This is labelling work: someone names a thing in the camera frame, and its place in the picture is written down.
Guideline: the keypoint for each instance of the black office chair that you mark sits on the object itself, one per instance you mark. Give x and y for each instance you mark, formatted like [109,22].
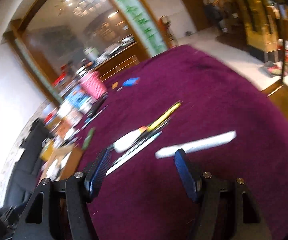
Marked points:
[23,177]

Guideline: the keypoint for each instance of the white tube stick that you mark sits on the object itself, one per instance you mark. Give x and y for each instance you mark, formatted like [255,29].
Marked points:
[197,145]

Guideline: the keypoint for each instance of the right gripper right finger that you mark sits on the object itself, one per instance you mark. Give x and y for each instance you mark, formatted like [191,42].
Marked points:
[190,178]

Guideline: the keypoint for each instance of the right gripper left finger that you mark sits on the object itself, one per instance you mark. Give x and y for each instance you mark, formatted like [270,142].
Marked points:
[96,174]

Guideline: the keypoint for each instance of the white small bottle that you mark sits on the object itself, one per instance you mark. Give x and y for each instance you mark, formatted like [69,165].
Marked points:
[126,141]

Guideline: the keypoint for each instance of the purple velvet tablecloth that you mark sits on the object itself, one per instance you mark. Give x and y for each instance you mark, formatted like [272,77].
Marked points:
[225,126]

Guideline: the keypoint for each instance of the blue lighter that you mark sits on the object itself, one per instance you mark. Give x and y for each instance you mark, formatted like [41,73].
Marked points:
[131,82]

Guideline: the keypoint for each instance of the cardboard box tray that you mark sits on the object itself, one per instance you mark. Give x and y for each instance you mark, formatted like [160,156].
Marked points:
[62,163]

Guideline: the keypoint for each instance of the yellow black pen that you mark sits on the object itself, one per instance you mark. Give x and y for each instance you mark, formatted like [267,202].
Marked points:
[163,117]

